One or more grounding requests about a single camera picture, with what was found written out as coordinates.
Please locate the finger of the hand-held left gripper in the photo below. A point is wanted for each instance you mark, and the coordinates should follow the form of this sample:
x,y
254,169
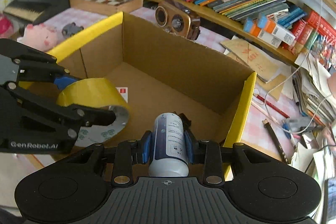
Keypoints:
x,y
64,81
99,116

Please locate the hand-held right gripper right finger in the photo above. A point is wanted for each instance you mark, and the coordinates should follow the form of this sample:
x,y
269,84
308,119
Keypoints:
x,y
190,149

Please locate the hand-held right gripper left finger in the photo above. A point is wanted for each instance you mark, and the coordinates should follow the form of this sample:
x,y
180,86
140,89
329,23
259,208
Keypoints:
x,y
147,148

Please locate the white spray bottle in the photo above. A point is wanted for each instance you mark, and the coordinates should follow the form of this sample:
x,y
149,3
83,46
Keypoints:
x,y
168,140

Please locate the yellow tape roll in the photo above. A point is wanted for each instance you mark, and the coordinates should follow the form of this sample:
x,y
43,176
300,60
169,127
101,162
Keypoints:
x,y
86,92

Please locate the small white red box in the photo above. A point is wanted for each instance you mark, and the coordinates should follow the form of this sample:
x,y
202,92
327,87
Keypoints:
x,y
122,94

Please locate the pink pig plush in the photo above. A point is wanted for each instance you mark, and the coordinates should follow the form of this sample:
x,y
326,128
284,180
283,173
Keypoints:
x,y
39,37

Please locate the yellow cardboard box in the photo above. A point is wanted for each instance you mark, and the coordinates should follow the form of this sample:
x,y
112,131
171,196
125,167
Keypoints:
x,y
170,64

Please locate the desktop with pink checked tablecloth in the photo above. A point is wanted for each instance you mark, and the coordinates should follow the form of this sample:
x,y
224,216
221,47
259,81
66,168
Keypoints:
x,y
252,129

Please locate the pale pink pencil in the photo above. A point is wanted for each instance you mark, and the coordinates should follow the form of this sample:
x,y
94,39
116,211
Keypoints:
x,y
262,108

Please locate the black electronic keyboard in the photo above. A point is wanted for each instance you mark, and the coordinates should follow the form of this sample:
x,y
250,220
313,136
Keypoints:
x,y
39,1

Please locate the dark wooden stick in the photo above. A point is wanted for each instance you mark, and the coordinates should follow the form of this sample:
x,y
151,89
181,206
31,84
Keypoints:
x,y
275,141

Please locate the red pencil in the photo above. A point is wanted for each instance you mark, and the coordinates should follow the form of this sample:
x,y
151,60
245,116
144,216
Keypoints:
x,y
273,107

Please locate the brown kraft notebooks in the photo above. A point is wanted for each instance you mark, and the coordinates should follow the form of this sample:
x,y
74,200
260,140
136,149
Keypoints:
x,y
252,58

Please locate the wooden speaker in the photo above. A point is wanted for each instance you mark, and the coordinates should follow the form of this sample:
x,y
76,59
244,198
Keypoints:
x,y
176,19

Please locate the pile of papers and books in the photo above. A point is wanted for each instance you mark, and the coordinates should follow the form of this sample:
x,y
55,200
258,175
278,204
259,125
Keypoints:
x,y
315,98

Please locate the thick red book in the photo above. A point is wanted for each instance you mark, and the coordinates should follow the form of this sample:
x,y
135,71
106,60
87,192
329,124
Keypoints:
x,y
320,26

